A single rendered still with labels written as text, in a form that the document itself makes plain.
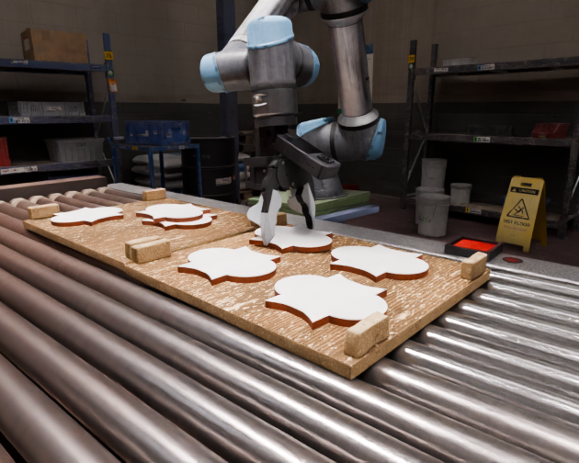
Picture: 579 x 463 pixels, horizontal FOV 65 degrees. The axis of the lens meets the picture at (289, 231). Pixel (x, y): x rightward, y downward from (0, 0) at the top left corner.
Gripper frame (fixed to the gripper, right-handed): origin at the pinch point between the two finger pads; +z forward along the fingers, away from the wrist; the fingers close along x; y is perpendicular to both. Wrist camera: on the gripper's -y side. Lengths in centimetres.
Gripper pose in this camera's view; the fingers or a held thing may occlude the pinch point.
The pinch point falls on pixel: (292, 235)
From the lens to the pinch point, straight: 78.5
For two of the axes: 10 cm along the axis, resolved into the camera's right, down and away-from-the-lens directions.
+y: -7.3, -0.9, 6.7
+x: -6.8, 1.9, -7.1
